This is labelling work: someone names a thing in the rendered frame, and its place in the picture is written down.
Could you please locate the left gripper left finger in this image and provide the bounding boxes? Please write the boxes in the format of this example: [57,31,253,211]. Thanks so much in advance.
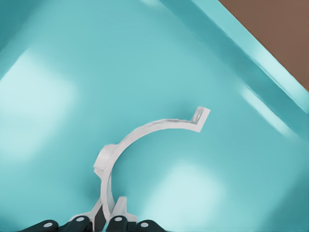
[59,197,104,232]

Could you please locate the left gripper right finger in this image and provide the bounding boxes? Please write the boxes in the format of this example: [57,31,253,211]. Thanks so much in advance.
[105,196,139,232]

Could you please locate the white drainage pipe clamp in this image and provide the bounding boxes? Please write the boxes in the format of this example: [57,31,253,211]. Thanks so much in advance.
[93,106,211,218]

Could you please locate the teal plastic tray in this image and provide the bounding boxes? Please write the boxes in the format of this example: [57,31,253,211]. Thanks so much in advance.
[0,0,309,232]

